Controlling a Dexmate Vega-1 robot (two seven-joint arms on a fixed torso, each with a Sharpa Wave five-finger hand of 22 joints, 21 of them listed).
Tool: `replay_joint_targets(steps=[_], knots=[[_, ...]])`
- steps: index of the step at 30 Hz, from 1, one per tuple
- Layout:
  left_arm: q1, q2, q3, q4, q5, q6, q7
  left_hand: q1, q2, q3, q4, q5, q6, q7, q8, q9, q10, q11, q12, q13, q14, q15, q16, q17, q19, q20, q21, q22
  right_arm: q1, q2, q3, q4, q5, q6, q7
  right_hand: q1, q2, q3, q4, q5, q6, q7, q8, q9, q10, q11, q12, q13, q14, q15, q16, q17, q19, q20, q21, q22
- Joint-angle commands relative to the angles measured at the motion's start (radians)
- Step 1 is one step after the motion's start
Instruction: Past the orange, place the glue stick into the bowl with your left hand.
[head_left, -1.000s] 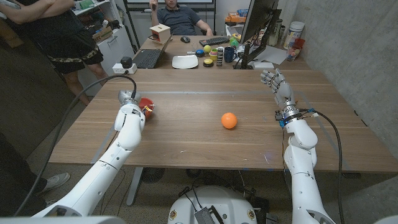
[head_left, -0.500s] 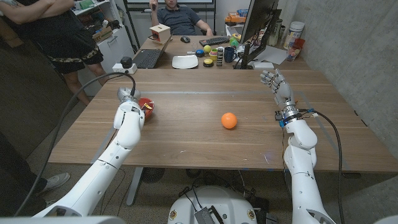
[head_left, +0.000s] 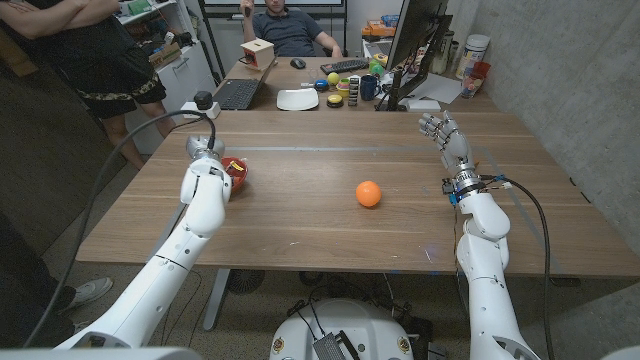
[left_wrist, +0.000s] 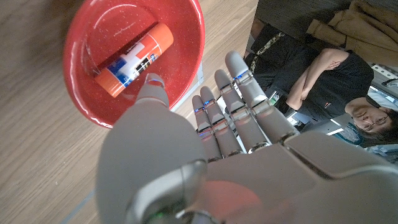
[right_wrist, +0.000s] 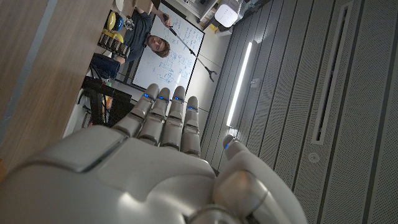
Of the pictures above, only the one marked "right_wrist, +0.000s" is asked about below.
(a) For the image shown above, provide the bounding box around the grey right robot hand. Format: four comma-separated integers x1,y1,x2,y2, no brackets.
0,83,308,224

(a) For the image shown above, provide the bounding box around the yellow stacked bowl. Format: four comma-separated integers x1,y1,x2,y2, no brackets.
102,29,124,44

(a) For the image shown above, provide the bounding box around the whiteboard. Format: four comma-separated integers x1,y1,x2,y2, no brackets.
130,2,206,94

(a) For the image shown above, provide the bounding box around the black reacher grabber tool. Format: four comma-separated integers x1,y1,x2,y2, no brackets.
163,14,218,83

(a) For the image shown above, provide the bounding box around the seated person in blue shirt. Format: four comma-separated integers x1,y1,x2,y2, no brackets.
123,6,172,65

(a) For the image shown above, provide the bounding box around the ceiling light strip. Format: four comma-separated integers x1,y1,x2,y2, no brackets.
226,42,253,128

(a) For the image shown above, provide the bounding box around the yellow ball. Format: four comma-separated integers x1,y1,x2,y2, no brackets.
107,11,117,31

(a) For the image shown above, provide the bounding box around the white ceiling device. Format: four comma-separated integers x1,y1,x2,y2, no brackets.
214,0,243,28

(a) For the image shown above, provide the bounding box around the ceiling vent slot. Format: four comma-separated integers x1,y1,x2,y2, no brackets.
312,1,355,146

